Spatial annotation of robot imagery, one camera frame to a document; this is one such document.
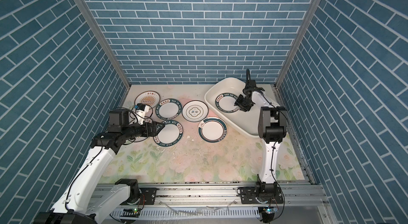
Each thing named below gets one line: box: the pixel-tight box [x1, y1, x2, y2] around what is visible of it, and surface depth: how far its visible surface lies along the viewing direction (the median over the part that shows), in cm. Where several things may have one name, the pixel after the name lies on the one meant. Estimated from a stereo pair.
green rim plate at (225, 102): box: [215, 92, 241, 114], surface depth 114 cm
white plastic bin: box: [204, 76, 262, 139], surface depth 111 cm
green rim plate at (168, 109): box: [155, 98, 183, 120], surface depth 107 cm
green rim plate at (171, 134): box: [153, 119, 184, 148], surface depth 93 cm
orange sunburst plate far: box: [134, 90, 161, 110], surface depth 114 cm
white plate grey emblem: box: [181, 99, 209, 123], surface depth 107 cm
